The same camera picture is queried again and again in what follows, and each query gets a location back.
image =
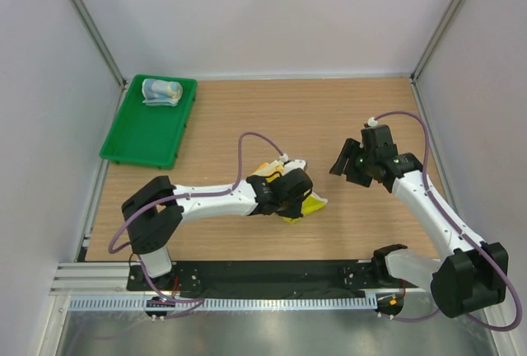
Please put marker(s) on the aluminium frame post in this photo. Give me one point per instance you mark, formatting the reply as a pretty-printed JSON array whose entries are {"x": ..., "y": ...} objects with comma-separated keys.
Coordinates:
[
  {"x": 97, "y": 39},
  {"x": 447, "y": 18}
]

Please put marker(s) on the green plastic tray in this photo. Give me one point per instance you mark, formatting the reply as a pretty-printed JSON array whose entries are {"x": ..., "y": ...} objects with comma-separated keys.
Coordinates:
[{"x": 149, "y": 135}]

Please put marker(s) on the left aluminium frame post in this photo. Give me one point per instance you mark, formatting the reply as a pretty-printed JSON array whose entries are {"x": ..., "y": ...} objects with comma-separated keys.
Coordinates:
[{"x": 97, "y": 39}]

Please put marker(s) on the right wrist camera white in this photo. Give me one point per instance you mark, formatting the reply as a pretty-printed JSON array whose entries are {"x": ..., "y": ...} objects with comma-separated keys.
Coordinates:
[{"x": 371, "y": 122}]

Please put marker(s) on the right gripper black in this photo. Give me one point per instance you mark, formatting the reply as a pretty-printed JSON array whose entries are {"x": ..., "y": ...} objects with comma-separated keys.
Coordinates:
[{"x": 351, "y": 149}]

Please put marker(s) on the right aluminium frame post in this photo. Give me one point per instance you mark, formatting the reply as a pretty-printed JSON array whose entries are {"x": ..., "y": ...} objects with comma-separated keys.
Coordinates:
[{"x": 447, "y": 18}]

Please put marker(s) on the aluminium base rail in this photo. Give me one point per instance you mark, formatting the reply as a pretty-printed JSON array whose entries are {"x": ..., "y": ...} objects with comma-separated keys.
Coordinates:
[{"x": 109, "y": 277}]

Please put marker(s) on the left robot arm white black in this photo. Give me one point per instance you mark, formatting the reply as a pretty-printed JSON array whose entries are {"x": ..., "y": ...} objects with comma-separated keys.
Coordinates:
[{"x": 155, "y": 212}]

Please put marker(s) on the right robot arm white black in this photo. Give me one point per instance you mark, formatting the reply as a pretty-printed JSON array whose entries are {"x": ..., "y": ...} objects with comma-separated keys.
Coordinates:
[{"x": 469, "y": 273}]

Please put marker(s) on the white slotted cable duct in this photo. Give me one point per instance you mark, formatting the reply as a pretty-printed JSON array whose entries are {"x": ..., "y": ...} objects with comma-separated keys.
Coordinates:
[{"x": 146, "y": 303}]

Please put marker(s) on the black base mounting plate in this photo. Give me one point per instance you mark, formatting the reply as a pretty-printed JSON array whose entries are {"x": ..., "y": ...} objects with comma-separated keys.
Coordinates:
[{"x": 275, "y": 279}]

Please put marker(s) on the yellow green patterned towel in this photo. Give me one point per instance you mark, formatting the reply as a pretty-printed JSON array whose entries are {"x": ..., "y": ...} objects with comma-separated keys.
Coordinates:
[{"x": 313, "y": 202}]

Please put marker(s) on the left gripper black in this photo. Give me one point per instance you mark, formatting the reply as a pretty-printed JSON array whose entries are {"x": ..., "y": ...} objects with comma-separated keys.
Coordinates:
[{"x": 295, "y": 211}]

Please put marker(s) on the blue polka dot towel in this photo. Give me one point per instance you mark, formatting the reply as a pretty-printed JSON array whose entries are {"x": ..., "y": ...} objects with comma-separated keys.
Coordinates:
[{"x": 161, "y": 93}]

